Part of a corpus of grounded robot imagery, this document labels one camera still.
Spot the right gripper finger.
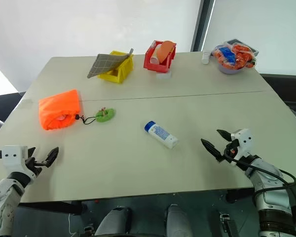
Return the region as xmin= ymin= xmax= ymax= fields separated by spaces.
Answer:
xmin=216 ymin=129 xmax=234 ymax=143
xmin=200 ymin=138 xmax=224 ymax=163

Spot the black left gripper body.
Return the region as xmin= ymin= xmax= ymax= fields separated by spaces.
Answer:
xmin=24 ymin=153 xmax=50 ymax=176

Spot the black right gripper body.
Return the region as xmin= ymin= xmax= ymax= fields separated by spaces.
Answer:
xmin=222 ymin=139 xmax=240 ymax=164

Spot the white bottle with blue cap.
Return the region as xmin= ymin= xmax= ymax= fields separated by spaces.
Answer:
xmin=144 ymin=120 xmax=179 ymax=150

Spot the black sofa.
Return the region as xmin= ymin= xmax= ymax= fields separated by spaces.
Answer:
xmin=0 ymin=91 xmax=27 ymax=122

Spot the grey bowl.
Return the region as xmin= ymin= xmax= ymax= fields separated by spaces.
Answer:
xmin=218 ymin=61 xmax=247 ymax=76

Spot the black furniture beside table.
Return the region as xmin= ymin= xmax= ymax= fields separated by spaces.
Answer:
xmin=258 ymin=73 xmax=296 ymax=129

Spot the dark rounded grey shape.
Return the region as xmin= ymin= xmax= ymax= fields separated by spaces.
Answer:
xmin=94 ymin=205 xmax=133 ymax=236
xmin=164 ymin=203 xmax=195 ymax=237

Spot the white block under red bin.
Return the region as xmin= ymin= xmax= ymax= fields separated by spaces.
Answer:
xmin=156 ymin=70 xmax=173 ymax=80

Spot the dark flat box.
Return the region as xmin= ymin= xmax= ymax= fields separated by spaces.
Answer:
xmin=226 ymin=38 xmax=260 ymax=57

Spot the red plastic bin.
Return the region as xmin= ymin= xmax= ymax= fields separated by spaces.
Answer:
xmin=143 ymin=39 xmax=177 ymax=74

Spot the orange round pouch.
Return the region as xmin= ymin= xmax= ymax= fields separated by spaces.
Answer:
xmin=154 ymin=40 xmax=175 ymax=66

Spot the white tube with peach label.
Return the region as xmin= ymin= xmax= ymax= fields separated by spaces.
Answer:
xmin=149 ymin=44 xmax=164 ymax=65

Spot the grey checked cloth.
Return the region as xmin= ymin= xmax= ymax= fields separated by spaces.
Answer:
xmin=86 ymin=48 xmax=134 ymax=79

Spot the yellow plastic bin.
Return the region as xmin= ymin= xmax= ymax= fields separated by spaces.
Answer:
xmin=97 ymin=50 xmax=135 ymax=84

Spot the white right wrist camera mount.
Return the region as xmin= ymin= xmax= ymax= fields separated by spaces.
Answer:
xmin=230 ymin=128 xmax=254 ymax=161

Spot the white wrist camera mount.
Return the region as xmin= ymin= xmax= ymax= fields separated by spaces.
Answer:
xmin=230 ymin=128 xmax=254 ymax=161
xmin=1 ymin=145 xmax=37 ymax=179

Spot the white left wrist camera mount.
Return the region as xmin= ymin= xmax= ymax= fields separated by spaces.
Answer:
xmin=1 ymin=145 xmax=37 ymax=179

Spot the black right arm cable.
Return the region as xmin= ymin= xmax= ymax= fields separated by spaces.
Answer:
xmin=223 ymin=149 xmax=296 ymax=198

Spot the orange drawstring bag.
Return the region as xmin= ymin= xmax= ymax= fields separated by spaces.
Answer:
xmin=38 ymin=89 xmax=81 ymax=131

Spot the thin black cord loop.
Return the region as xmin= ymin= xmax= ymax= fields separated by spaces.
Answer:
xmin=74 ymin=114 xmax=99 ymax=125

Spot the dark window frame post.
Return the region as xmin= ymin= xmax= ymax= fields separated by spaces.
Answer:
xmin=190 ymin=0 xmax=216 ymax=53

